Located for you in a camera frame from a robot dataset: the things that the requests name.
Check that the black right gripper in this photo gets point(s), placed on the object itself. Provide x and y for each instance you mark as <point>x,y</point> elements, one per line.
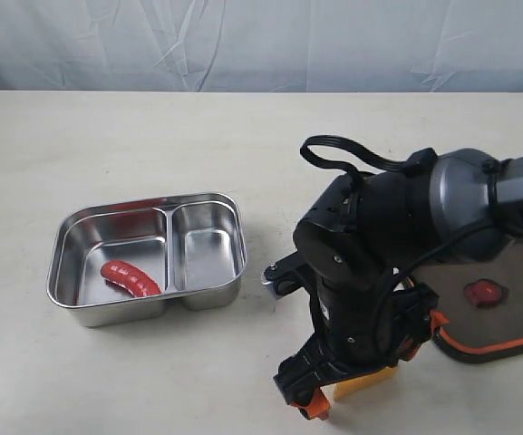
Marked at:
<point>356,333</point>

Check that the yellow toy cheese wedge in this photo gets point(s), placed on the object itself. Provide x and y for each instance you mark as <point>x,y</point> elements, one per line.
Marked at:
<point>350,387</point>

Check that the dark lid with orange seal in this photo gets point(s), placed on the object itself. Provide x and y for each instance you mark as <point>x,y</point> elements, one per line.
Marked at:
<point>480,287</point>

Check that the red toy sausage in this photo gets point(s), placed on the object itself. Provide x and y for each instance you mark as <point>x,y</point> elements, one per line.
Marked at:
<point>129,277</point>

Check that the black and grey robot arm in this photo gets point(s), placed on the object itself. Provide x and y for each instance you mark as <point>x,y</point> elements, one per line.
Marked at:
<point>358,247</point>

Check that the steel two-compartment lunch box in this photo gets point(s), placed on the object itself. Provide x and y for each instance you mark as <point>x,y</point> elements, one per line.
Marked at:
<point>191,245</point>

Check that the grey-blue wrinkled backdrop cloth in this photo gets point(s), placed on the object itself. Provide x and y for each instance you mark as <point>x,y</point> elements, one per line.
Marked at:
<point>262,46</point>

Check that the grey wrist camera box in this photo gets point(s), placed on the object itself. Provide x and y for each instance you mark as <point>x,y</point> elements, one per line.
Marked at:
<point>286,275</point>

